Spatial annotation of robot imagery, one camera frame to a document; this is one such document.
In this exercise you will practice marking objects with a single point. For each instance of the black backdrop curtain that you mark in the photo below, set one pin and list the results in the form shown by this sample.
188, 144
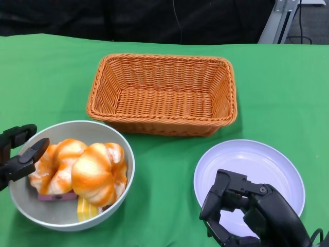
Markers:
77, 18

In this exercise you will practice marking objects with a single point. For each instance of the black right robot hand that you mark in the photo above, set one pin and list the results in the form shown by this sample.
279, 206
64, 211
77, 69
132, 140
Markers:
275, 216

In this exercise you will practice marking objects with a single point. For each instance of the orange wicker basket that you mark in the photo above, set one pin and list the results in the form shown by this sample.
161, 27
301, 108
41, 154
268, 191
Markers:
164, 103

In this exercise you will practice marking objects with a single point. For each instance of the green tablecloth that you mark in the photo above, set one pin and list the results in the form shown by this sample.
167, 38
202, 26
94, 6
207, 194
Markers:
282, 90

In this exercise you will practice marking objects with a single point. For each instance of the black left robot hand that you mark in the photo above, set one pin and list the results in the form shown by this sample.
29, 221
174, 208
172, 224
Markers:
18, 164

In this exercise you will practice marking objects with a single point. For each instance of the yellow cake block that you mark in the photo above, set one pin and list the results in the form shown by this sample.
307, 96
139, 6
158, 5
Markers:
86, 209

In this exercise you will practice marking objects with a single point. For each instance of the grey metal frame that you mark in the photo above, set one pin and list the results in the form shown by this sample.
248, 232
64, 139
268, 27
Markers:
273, 23

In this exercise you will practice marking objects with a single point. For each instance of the grey round bowl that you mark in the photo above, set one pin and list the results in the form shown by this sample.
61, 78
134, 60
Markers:
59, 213

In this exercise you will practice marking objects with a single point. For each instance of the pale lavender plate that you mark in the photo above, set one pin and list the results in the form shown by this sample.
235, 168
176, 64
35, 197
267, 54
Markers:
252, 162

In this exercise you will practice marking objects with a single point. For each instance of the pink cake block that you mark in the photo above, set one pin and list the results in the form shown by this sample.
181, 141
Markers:
56, 196

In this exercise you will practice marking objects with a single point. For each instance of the orange white swirl bread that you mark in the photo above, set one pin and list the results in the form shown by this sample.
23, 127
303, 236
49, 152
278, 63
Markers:
97, 175
61, 164

